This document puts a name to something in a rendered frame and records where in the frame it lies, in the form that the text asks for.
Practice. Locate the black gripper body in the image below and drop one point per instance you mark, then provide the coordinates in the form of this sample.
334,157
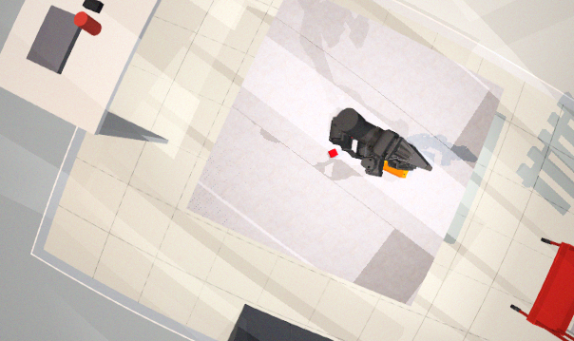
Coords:
381,141

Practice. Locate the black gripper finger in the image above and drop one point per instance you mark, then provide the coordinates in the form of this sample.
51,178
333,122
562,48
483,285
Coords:
401,150
428,168

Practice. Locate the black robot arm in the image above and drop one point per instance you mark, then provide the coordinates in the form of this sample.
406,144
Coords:
349,125

